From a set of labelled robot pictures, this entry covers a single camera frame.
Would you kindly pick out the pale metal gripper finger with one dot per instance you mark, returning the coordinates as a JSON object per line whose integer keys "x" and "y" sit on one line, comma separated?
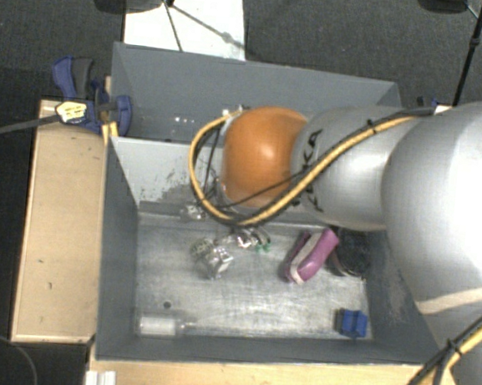
{"x": 219, "y": 262}
{"x": 201, "y": 247}

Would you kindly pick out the grey metal bin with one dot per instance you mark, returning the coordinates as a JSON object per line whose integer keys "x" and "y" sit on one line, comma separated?
{"x": 257, "y": 298}

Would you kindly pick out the purple and white pouch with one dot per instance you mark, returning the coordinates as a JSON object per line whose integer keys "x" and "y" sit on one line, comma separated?
{"x": 313, "y": 256}

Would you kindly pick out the clear plastic bottle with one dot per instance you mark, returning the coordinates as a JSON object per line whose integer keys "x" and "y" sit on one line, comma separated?
{"x": 158, "y": 325}

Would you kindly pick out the black bristly brush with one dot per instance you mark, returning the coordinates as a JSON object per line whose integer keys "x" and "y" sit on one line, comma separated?
{"x": 355, "y": 254}

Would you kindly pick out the pale wood board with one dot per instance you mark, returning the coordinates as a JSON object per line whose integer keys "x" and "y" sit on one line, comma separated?
{"x": 63, "y": 230}

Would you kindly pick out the blue ribbed block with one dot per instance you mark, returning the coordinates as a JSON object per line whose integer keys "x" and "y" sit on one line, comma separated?
{"x": 353, "y": 323}

